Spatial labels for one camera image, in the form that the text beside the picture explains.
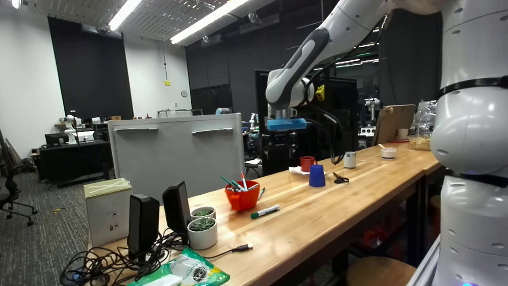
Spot white bowl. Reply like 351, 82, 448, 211
380, 144, 399, 160

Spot black USB cable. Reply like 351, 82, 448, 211
204, 243, 255, 260

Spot green pen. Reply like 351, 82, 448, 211
218, 174, 245, 192

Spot black speaker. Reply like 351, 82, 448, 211
126, 192, 163, 260
161, 179, 194, 244

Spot black handled scissors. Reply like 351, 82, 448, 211
332, 169, 351, 185

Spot white box with green lid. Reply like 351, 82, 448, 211
83, 176, 134, 247

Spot grey partition panel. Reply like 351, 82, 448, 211
107, 111, 247, 203

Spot round wooden stool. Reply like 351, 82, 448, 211
347, 255, 418, 286

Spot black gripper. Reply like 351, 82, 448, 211
267, 130, 309, 160

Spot black office chair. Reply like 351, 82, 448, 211
0, 130, 40, 227

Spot red cup holding pens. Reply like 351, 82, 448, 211
224, 179, 263, 214

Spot white mug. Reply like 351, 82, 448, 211
186, 216, 220, 250

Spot tangled black cables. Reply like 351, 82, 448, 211
59, 231, 177, 286

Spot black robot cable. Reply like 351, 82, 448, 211
312, 101, 347, 165

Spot dark red mug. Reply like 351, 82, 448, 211
299, 154, 318, 173

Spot black desk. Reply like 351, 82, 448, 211
37, 138, 115, 187

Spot small white plant pot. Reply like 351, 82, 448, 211
191, 204, 218, 220

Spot white paper sheet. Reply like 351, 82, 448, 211
288, 163, 313, 176

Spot blue plastic cup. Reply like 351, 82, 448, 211
309, 163, 328, 188

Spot long ceiling light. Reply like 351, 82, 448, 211
109, 0, 144, 31
170, 0, 251, 45

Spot green wipes package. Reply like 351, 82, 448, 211
128, 246, 232, 286

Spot small white cup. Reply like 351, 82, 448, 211
342, 150, 359, 169

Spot clear plastic bag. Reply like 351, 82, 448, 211
409, 98, 439, 152

